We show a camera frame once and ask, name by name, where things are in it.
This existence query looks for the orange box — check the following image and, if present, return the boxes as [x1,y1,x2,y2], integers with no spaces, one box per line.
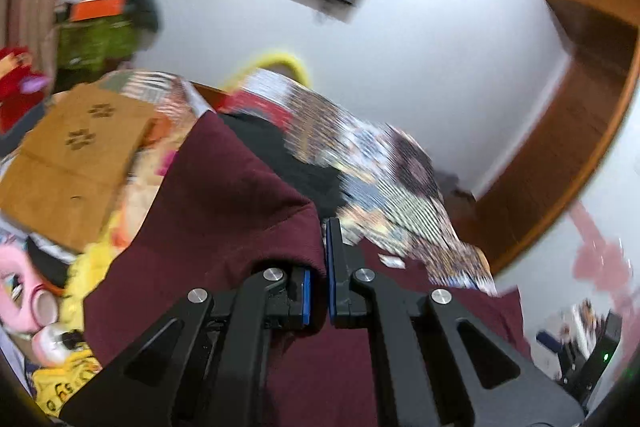
[70,0,126,22]

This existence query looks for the black folded garment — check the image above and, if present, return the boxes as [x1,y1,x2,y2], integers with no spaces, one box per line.
[219,114,345,220]

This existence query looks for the wooden door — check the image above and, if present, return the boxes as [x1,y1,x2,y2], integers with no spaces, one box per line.
[452,0,639,274]

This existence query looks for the wooden lap desk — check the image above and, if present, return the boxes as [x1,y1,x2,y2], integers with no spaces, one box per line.
[1,84,155,251]

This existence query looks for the yellow headboard edge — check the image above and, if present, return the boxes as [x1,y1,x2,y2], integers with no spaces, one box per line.
[221,51,311,92]

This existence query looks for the red plush toy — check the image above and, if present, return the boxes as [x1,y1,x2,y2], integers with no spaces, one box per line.
[0,48,51,133]

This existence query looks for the green patterned storage box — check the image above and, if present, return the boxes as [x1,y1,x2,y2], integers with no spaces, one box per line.
[56,16,138,72]

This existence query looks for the maroon button-up shirt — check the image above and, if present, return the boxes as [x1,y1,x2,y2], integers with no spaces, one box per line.
[81,109,533,427]

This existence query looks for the pile of papers and bags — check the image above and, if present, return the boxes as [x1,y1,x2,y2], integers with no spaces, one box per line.
[1,222,101,421]

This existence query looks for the patchwork patterned bedspread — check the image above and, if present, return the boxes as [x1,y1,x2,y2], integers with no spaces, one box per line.
[98,67,496,294]

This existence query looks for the grey stuffed pillow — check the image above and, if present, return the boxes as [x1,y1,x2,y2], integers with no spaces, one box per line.
[125,0,162,34]

